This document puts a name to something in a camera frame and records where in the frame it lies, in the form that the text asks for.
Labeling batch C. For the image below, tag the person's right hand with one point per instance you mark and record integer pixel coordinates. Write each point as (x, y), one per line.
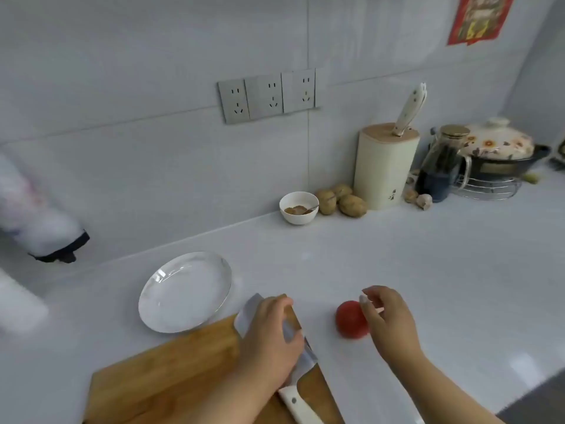
(393, 326)

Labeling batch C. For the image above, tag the person's left hand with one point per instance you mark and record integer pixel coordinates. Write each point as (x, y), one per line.
(265, 344)

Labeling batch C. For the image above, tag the person's left thumb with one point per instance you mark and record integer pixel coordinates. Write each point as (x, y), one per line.
(295, 346)

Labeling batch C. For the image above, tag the person's right thumb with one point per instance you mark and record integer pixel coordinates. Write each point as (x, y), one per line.
(366, 309)

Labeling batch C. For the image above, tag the person's right forearm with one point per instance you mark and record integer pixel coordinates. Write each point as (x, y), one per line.
(437, 392)

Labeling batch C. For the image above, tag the red tomato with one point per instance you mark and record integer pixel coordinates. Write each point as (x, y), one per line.
(348, 322)

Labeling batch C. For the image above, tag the brown potato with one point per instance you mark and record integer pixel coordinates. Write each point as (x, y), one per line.
(352, 206)
(326, 202)
(343, 190)

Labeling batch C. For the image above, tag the small white bowl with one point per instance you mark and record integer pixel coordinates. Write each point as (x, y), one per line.
(299, 216)

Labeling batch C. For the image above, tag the brown paste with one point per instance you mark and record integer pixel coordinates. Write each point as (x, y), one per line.
(296, 210)

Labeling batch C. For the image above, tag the white round plate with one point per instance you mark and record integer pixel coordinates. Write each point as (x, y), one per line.
(185, 292)

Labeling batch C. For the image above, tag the garlic bulb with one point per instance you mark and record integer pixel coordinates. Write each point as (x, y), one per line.
(410, 195)
(424, 201)

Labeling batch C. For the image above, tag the wooden cutting board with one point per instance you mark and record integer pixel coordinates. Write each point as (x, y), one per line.
(167, 375)

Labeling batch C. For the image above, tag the cream knife block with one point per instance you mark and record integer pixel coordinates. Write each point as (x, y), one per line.
(384, 172)

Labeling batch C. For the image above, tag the glass pitcher with dark liquid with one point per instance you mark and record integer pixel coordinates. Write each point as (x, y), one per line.
(439, 172)

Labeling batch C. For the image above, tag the black clay pot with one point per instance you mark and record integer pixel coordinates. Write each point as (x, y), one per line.
(516, 165)

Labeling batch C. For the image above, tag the floral pot lid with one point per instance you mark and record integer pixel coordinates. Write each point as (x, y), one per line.
(496, 141)

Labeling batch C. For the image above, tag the white bottle with dark cap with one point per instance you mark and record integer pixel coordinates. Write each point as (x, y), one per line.
(35, 211)

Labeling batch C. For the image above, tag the grey wall socket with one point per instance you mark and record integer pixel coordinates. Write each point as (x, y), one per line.
(234, 101)
(299, 90)
(265, 96)

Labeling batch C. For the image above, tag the red wall poster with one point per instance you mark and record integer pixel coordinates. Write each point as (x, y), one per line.
(481, 17)

